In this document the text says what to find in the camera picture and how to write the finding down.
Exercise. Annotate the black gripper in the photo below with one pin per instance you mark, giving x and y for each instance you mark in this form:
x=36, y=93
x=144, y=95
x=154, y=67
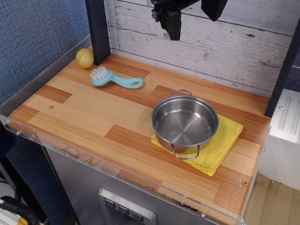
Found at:
x=167, y=12

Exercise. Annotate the light blue scrub brush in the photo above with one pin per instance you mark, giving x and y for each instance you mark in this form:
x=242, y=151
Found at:
x=101, y=76

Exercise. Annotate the black right vertical post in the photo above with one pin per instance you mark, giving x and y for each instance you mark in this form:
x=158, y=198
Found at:
x=284, y=72

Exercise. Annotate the yellow potato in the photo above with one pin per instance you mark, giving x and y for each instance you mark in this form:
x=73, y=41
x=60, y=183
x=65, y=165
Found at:
x=85, y=58

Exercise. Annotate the stainless steel cabinet front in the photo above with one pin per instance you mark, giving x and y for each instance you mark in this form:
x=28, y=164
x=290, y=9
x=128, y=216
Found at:
x=82, y=180

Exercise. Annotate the black vertical post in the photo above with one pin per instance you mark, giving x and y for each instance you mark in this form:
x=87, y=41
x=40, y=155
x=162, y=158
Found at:
x=98, y=30
x=284, y=72

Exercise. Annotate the clear acrylic edge guard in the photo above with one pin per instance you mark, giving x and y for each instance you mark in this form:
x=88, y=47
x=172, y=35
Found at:
x=148, y=165

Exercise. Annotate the yellow object bottom left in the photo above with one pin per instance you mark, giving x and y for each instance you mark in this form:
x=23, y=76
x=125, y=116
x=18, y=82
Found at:
x=28, y=220

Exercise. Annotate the black left vertical post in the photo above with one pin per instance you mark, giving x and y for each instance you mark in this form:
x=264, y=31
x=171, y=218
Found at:
x=98, y=30

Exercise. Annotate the white appliance at right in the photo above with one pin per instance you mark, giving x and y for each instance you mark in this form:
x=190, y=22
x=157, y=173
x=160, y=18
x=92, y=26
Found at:
x=280, y=160

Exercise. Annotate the stainless steel pot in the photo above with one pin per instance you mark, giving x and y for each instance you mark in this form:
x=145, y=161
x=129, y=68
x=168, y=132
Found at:
x=184, y=124

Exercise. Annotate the silver button control panel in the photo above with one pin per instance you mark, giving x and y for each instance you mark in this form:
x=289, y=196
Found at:
x=127, y=207

